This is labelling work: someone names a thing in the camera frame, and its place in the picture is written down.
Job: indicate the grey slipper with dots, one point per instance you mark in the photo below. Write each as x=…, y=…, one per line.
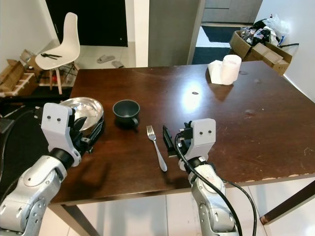
x=106, y=58
x=118, y=64

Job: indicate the white plastic chair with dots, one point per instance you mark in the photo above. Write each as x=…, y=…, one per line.
x=68, y=45

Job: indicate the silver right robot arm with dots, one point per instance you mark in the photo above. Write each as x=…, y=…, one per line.
x=209, y=216

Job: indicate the plastic left wrist camera mount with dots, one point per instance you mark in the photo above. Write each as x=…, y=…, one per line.
x=56, y=128

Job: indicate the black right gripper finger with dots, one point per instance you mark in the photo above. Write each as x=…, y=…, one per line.
x=169, y=140

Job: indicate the silver metal fork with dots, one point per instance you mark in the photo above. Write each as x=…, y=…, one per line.
x=157, y=150

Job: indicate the shiny steel bowl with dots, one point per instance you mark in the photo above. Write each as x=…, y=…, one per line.
x=86, y=108

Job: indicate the small open cardboard box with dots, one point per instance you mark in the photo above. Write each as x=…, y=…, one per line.
x=31, y=58

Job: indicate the dark heap of clutter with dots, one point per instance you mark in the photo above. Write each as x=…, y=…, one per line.
x=258, y=33

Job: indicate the white paper towel roll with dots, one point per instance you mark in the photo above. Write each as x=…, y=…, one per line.
x=229, y=70

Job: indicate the black door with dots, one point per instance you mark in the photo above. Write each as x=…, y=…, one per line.
x=86, y=22

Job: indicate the dark grey mug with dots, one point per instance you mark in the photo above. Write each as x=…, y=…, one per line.
x=126, y=112

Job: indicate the plastic wrist camera mount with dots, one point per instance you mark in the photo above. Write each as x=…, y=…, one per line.
x=204, y=135
x=56, y=128

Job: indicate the tall brown cardboard box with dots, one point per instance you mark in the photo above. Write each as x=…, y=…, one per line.
x=240, y=46

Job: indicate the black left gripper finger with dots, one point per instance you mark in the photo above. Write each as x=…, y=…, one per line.
x=98, y=132
x=79, y=125

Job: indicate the grey cabinet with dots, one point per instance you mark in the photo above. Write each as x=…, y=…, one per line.
x=231, y=10

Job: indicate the dark wooden table leg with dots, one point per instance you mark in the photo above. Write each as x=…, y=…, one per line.
x=74, y=223
x=288, y=201

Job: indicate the dark blue doormat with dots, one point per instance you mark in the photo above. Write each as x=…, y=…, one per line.
x=219, y=33

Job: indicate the black hand tool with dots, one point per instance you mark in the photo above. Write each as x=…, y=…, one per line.
x=51, y=55

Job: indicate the clear plastic bag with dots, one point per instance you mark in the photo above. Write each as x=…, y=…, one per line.
x=278, y=24

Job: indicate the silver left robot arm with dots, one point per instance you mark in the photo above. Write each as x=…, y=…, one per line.
x=29, y=196

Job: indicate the flat open cardboard box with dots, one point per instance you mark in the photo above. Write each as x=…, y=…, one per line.
x=271, y=58

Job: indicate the long wooden crate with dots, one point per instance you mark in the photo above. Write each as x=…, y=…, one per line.
x=14, y=78

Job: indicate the plastic right wrist camera mount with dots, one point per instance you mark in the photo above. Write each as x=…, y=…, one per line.
x=204, y=135

